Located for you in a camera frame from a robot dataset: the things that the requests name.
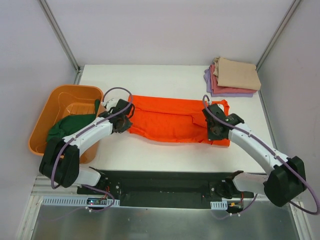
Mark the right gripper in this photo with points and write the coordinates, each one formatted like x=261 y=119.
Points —
x=214 y=131

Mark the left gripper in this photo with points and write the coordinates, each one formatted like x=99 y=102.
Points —
x=124 y=124

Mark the orange t-shirt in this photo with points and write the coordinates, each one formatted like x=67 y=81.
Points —
x=171 y=120

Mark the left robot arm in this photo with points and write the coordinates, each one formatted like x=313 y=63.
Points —
x=61 y=159

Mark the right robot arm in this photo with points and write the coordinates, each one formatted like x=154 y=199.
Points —
x=284 y=176

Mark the folded pink t-shirt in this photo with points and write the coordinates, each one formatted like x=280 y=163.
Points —
x=225 y=90

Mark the folded purple t-shirt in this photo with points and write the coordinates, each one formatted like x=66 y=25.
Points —
x=207 y=79

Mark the folded beige t-shirt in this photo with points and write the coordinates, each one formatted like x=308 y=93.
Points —
x=235 y=74

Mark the dark green t-shirt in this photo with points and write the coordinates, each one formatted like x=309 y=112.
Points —
x=79 y=115

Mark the orange plastic basket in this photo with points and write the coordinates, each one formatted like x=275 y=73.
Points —
x=65 y=100

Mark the left aluminium frame post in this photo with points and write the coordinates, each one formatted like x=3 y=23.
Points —
x=59 y=35

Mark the aluminium frame post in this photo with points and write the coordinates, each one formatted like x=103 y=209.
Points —
x=279 y=30
x=59 y=35

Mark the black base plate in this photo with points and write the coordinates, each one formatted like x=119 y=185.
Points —
x=160 y=189

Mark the aluminium front rail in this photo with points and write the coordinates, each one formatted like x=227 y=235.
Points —
x=42 y=187

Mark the white slotted cable duct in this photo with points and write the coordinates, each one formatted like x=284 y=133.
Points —
x=75 y=201

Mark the right aluminium frame post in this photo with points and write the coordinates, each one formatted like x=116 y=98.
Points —
x=279 y=30

